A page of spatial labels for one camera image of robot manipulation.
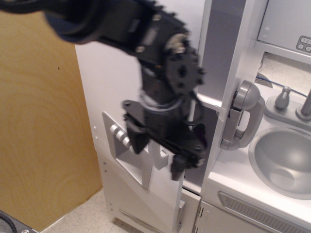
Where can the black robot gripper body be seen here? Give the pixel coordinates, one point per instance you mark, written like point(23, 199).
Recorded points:
point(169, 127)

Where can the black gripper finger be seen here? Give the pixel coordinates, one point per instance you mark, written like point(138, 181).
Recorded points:
point(138, 136)
point(177, 167)

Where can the grey fridge door handle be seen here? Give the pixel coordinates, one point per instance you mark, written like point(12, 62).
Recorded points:
point(158, 157)

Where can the white toy fridge door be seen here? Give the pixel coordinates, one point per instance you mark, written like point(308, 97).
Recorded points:
point(109, 76)

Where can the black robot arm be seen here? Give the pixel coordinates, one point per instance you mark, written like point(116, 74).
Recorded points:
point(169, 65)

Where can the grey ice dispenser panel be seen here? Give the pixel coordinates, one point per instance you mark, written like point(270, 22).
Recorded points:
point(138, 166)

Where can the white lower freezer door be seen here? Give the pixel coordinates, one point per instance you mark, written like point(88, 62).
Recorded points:
point(150, 211)

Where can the metal door hinge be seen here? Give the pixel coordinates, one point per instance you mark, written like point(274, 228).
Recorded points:
point(200, 211)

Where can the grey toy telephone handset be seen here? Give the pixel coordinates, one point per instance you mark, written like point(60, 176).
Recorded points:
point(244, 117)

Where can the white toy kitchen cabinet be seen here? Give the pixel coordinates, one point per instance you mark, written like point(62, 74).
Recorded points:
point(229, 54)

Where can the wooden plywood board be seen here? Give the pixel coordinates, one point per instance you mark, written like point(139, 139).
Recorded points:
point(48, 164)

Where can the grey toy sink basin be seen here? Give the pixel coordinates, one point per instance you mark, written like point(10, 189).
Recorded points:
point(281, 158)

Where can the grey toy faucet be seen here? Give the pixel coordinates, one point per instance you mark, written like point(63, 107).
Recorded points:
point(283, 109)

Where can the grey vent grille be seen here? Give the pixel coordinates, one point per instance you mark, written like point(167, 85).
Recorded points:
point(259, 215)

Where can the grey lower door handle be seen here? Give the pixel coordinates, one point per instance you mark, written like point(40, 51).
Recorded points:
point(179, 216)

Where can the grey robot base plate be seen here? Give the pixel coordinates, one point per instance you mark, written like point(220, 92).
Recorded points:
point(9, 224)

